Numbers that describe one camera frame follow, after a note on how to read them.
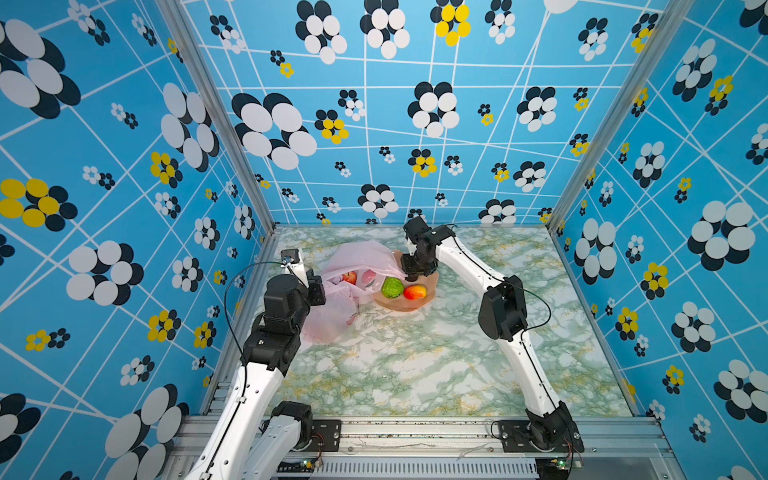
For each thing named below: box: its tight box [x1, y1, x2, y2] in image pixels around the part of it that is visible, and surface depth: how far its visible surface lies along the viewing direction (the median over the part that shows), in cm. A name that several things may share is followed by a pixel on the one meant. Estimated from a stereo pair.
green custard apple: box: [381, 276, 404, 299], surface depth 97 cm
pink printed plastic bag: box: [303, 241, 407, 344], surface depth 84 cm
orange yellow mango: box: [403, 284, 427, 301], surface depth 98 cm
